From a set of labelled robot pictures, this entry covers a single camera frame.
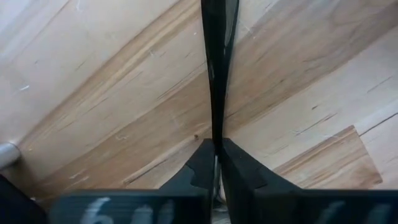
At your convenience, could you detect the grey cylindrical object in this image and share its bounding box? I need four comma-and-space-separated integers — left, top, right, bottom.
0, 142, 21, 170

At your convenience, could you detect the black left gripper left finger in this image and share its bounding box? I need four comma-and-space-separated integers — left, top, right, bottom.
159, 138, 218, 206

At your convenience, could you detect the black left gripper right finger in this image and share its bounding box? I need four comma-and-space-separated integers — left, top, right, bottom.
219, 138, 302, 224

